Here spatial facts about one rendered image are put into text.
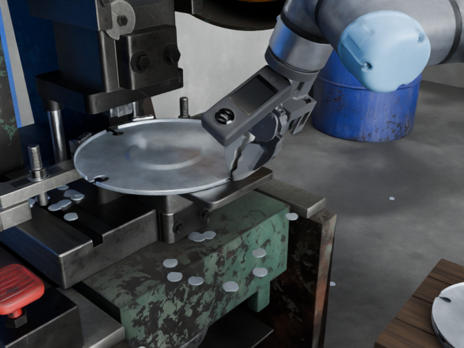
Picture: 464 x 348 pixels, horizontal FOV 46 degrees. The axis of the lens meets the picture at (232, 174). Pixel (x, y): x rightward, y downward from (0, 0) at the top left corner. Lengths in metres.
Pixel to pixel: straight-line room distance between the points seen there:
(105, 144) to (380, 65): 0.54
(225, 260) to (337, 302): 0.95
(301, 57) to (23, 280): 0.41
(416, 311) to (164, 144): 0.68
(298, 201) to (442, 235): 1.30
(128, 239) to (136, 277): 0.07
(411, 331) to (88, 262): 0.70
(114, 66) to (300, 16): 0.32
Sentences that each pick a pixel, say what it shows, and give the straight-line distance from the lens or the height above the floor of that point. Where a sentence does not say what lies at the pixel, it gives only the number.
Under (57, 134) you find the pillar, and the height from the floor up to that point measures 0.79.
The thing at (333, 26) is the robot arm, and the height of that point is 1.03.
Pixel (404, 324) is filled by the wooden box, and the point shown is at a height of 0.35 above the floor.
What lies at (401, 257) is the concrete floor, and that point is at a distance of 2.09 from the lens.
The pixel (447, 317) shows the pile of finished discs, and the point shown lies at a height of 0.37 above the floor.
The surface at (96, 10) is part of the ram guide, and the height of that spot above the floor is 1.02.
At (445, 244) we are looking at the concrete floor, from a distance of 2.22.
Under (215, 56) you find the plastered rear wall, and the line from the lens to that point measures 2.82.
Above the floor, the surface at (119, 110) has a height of 0.83.
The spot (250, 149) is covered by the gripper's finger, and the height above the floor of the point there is 0.84.
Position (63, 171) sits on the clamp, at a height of 0.76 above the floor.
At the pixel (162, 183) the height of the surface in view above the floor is 0.78.
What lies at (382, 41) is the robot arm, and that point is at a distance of 0.53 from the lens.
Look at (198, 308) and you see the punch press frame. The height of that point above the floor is 0.55.
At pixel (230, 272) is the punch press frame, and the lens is 0.94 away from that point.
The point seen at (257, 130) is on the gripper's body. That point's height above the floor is 0.88.
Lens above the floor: 1.14
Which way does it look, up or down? 26 degrees down
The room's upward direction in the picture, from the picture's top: straight up
